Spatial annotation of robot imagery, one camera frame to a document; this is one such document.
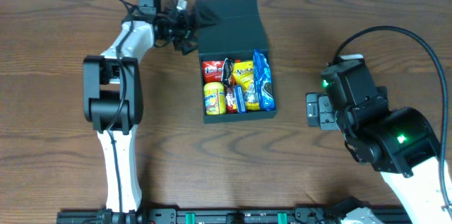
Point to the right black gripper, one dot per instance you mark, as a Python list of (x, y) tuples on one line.
[(318, 111)]

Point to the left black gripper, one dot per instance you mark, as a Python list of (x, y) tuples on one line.
[(188, 26)]

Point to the red snack bag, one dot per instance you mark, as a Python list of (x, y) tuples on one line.
[(212, 72)]

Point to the black gift box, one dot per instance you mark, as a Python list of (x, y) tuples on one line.
[(231, 29)]

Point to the blue Oreo cookie pack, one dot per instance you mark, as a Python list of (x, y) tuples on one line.
[(263, 81)]

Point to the black Mars candy wrapper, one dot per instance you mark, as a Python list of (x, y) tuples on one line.
[(227, 71)]

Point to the yellow Mentos gum bottle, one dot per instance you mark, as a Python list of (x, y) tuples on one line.
[(214, 98)]

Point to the yellow snack bag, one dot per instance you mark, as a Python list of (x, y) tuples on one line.
[(243, 73)]

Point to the blue Eclipse mint tin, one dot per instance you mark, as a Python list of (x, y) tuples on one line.
[(240, 101)]

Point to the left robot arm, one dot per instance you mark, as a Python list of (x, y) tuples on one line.
[(113, 96)]

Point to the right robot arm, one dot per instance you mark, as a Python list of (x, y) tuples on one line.
[(400, 145)]

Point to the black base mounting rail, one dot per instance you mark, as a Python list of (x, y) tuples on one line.
[(350, 210)]

